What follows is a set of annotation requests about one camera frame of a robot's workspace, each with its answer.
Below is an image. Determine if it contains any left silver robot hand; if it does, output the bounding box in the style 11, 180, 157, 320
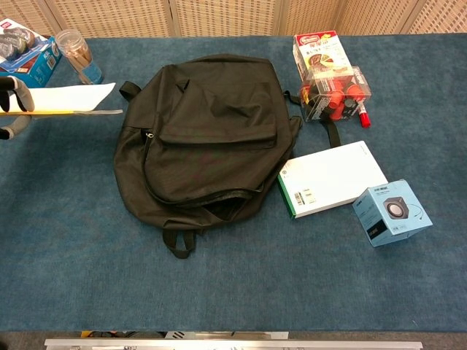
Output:
0, 75, 36, 141

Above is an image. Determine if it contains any yellow and white book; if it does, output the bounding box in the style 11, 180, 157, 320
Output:
0, 82, 124, 118

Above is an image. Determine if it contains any black backpack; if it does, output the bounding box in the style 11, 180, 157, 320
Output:
113, 53, 342, 260

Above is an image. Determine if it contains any blue snack box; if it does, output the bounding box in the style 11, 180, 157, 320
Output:
0, 18, 63, 88

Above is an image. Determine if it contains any clear tube with blue base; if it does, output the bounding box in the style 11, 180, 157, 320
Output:
55, 28, 105, 85

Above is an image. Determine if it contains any wicker folding screen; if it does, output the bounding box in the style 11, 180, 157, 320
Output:
0, 0, 467, 38

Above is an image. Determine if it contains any white red cake mix box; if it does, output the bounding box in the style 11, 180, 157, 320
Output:
293, 30, 351, 79

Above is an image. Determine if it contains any clear box with orange cups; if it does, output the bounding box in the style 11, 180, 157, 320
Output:
299, 66, 373, 124

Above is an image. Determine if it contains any white flat box green edge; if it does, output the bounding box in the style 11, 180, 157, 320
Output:
276, 140, 389, 220

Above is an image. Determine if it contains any red marker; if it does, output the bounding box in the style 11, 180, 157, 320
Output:
355, 104, 372, 129

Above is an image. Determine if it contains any light blue speaker box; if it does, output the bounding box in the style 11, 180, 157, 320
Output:
352, 179, 433, 249

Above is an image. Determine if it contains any aluminium rail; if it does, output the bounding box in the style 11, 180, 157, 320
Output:
44, 338, 424, 350

